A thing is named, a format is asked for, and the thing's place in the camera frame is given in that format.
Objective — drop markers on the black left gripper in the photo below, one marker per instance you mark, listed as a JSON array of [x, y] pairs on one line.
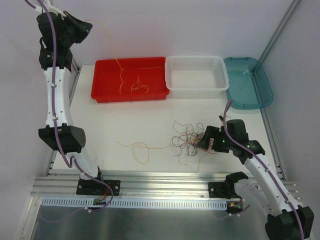
[[75, 28]]

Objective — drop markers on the white perforated plastic basket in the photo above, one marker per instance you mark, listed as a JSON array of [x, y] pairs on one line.
[[195, 76]]

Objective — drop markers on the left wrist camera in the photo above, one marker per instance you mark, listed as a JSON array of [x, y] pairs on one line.
[[49, 6]]

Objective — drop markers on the aluminium frame post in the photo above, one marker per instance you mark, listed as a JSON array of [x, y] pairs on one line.
[[54, 57], [279, 29]]

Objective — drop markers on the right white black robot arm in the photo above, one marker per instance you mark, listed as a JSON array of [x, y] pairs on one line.
[[286, 218]]

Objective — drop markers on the red plastic tray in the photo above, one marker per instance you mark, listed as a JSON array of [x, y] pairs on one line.
[[129, 80]]

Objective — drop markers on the teal transparent plastic tray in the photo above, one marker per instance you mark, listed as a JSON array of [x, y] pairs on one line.
[[249, 87]]

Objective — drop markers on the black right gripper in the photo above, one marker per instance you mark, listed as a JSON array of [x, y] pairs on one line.
[[213, 139]]

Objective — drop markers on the white slotted cable duct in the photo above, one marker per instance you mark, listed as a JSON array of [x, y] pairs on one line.
[[136, 203]]

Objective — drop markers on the right aluminium frame post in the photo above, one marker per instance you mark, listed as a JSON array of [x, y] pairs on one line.
[[279, 29]]

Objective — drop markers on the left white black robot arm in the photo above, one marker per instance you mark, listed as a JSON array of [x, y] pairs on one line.
[[61, 135]]

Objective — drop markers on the left aluminium frame post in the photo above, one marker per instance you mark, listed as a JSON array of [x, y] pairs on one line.
[[54, 57]]

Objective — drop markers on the aluminium extrusion rail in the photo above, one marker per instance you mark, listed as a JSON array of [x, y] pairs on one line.
[[133, 184]]

